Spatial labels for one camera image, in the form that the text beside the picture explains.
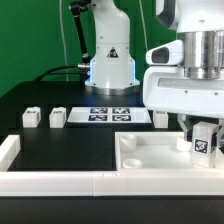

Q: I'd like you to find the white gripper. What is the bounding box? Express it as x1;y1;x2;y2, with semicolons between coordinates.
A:
143;40;224;147

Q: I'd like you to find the white square tabletop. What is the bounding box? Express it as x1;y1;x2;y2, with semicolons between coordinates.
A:
115;132;224;173

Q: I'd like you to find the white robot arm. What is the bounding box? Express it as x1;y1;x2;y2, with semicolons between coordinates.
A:
86;0;224;146

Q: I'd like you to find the white U-shaped fence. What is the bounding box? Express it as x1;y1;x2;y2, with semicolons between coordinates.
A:
0;135;224;196

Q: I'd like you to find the white marker base plate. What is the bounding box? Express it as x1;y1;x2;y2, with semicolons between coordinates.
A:
68;107;151;124

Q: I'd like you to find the black cable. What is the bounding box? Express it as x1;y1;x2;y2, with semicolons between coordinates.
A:
33;64;91;82

